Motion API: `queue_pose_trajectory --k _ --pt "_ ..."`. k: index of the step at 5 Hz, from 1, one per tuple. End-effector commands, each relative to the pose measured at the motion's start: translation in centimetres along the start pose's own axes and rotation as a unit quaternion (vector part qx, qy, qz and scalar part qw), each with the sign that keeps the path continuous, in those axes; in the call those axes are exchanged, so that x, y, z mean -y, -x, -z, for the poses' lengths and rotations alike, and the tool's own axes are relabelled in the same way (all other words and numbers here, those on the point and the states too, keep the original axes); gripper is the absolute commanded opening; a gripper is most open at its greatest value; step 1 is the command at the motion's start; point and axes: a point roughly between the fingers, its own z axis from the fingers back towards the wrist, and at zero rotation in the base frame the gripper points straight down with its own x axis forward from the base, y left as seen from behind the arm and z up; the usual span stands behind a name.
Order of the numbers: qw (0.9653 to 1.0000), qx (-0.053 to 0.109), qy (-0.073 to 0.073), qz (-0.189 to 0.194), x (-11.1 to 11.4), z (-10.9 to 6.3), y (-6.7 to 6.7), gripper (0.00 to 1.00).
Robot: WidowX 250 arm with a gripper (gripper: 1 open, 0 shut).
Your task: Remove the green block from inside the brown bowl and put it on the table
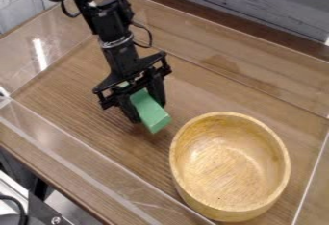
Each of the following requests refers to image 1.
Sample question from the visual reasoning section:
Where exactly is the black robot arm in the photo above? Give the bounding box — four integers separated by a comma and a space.
50, 0, 171, 123

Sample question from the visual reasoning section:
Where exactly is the brown wooden bowl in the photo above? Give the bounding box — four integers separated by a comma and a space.
169, 112, 292, 222

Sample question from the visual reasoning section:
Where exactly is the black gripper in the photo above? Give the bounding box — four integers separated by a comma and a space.
93, 34, 173, 123

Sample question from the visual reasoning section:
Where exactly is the green rectangular block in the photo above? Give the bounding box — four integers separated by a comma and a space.
129, 88, 171, 134

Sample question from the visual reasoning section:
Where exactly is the black cable bottom left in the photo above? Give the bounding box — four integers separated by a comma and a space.
0, 194, 30, 225

